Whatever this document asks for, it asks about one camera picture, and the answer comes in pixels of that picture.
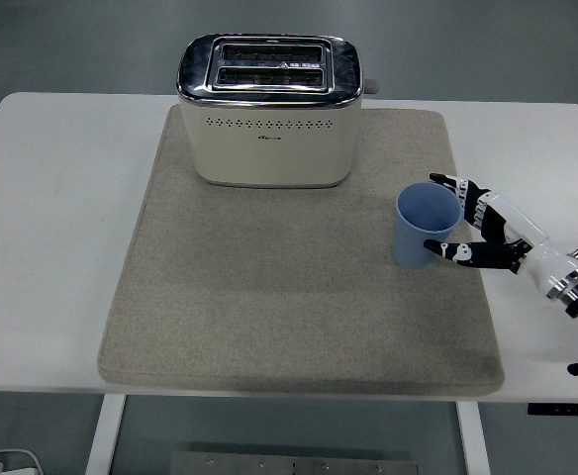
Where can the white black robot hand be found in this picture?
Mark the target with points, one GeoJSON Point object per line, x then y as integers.
{"type": "Point", "coordinates": [511, 232]}

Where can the light blue ribbed cup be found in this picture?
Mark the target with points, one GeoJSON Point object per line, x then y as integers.
{"type": "Point", "coordinates": [425, 225]}

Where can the black table control panel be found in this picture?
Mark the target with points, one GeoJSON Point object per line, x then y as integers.
{"type": "Point", "coordinates": [566, 409]}

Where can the white table leg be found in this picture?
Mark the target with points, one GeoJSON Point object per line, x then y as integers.
{"type": "Point", "coordinates": [103, 435]}
{"type": "Point", "coordinates": [473, 438]}

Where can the beige fabric table mat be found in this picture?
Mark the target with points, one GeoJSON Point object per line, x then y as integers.
{"type": "Point", "coordinates": [299, 267]}

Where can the cream chrome toaster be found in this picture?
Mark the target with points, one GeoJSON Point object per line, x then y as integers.
{"type": "Point", "coordinates": [269, 111]}

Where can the white power strip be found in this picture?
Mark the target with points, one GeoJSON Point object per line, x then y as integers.
{"type": "Point", "coordinates": [4, 462]}

